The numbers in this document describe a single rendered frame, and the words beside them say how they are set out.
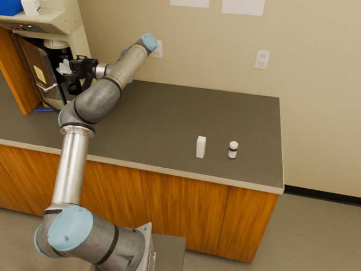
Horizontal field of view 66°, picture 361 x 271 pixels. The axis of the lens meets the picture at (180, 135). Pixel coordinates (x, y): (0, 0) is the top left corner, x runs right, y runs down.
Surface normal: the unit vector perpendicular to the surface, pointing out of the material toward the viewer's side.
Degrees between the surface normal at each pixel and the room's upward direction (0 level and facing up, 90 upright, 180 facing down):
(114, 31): 90
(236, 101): 0
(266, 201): 90
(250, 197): 90
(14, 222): 0
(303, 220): 0
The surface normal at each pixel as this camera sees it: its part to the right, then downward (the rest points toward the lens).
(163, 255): 0.00, -0.73
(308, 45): -0.22, 0.67
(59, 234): -0.57, -0.60
